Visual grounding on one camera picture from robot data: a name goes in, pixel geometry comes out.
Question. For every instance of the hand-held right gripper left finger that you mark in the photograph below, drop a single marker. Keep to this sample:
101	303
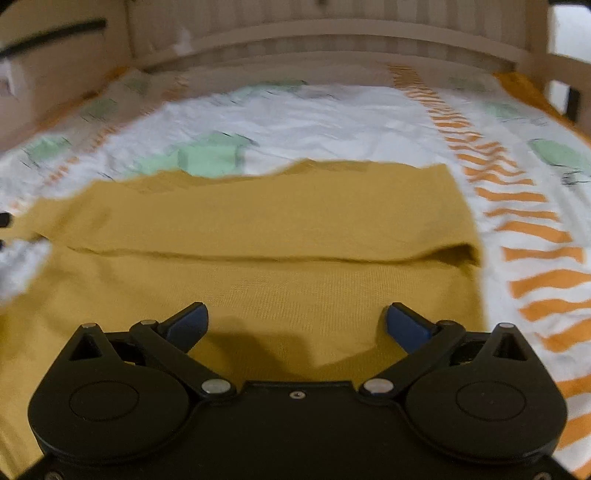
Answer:
190	325

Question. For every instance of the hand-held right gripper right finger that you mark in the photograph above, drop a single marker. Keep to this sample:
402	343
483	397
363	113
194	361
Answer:
404	327

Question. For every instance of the mustard yellow garment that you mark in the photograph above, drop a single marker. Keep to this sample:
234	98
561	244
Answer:
277	217

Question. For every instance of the printed white bed sheet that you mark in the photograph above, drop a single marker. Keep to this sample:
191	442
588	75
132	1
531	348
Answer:
332	122

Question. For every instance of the cardboard box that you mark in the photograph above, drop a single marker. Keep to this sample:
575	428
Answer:
55	78

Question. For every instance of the wooden bed frame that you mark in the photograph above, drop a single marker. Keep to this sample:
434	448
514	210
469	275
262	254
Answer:
351	34

